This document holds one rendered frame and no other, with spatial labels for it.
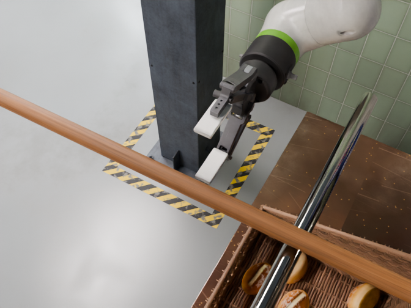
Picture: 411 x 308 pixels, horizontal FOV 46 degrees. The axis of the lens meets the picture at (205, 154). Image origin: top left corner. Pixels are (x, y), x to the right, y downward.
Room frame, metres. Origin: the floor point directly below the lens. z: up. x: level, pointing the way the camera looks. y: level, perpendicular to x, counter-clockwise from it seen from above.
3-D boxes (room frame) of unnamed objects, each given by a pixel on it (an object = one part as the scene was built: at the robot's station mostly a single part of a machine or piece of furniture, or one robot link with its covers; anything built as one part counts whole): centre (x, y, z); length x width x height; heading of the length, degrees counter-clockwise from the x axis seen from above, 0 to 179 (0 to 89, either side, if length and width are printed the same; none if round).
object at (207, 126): (0.46, -0.01, 1.26); 0.07 x 0.03 x 0.01; 150
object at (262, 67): (0.58, -0.08, 1.20); 0.09 x 0.07 x 0.08; 150
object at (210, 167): (0.46, -0.01, 1.13); 0.07 x 0.03 x 0.01; 150
